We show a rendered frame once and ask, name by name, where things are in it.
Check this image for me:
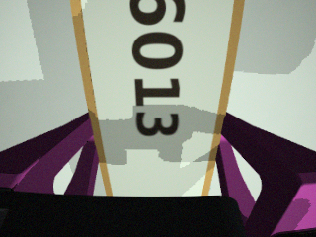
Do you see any white electrode pack with printed label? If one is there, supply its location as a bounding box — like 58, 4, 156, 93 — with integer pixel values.
70, 0, 245, 197

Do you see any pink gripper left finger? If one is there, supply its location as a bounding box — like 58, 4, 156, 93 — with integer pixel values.
0, 113, 99, 196

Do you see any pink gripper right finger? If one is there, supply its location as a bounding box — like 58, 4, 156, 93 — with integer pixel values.
215, 112, 316, 237

